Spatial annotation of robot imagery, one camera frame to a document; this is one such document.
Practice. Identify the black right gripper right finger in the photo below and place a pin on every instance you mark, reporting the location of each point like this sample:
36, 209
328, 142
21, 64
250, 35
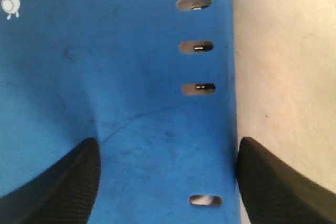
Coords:
273, 192

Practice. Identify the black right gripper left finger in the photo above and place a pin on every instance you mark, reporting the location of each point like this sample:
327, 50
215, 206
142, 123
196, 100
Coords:
64, 193

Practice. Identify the blue ring binder notebook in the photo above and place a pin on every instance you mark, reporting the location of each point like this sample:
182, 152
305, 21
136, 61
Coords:
153, 81

